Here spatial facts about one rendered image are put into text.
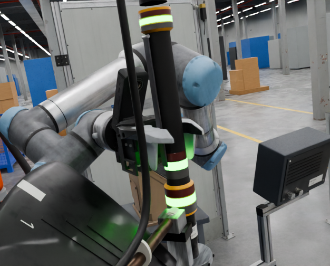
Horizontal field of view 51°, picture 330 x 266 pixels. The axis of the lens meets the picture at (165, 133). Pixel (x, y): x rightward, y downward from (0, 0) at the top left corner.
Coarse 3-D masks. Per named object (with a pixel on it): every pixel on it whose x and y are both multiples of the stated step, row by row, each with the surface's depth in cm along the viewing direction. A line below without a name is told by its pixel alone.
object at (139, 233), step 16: (128, 32) 38; (128, 48) 38; (128, 64) 39; (144, 144) 40; (144, 160) 40; (144, 176) 41; (144, 192) 41; (144, 208) 40; (144, 224) 40; (128, 256) 36
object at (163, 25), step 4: (152, 24) 44; (156, 24) 44; (160, 24) 44; (164, 24) 44; (168, 24) 45; (172, 24) 46; (140, 28) 46; (144, 28) 45; (148, 28) 44; (152, 28) 44; (156, 28) 44
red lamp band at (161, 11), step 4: (144, 12) 44; (148, 12) 44; (152, 12) 44; (156, 12) 44; (160, 12) 44; (164, 12) 44; (168, 12) 44; (140, 16) 45; (144, 16) 44; (148, 16) 44
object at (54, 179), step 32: (64, 192) 44; (96, 192) 49; (0, 224) 34; (64, 224) 40; (96, 224) 43; (128, 224) 47; (0, 256) 32; (32, 256) 34; (64, 256) 37; (96, 256) 40; (160, 256) 46
